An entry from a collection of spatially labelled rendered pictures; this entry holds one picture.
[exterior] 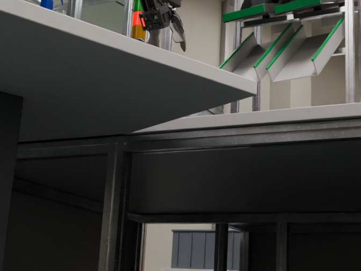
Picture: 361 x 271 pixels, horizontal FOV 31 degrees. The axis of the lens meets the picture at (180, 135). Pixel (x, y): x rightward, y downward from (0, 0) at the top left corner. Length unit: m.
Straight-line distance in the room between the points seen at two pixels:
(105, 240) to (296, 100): 4.94
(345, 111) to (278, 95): 5.06
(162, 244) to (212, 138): 3.95
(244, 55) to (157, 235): 3.67
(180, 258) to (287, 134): 2.47
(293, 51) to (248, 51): 0.15
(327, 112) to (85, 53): 0.57
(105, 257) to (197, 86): 0.55
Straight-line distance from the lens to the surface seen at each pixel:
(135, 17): 2.18
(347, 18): 1.81
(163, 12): 1.86
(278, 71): 1.71
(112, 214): 1.60
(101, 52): 1.10
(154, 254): 5.39
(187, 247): 3.83
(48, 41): 1.08
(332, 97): 7.33
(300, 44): 1.86
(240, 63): 1.84
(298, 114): 1.44
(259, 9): 1.76
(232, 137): 1.50
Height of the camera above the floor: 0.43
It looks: 15 degrees up
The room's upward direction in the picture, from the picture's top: 3 degrees clockwise
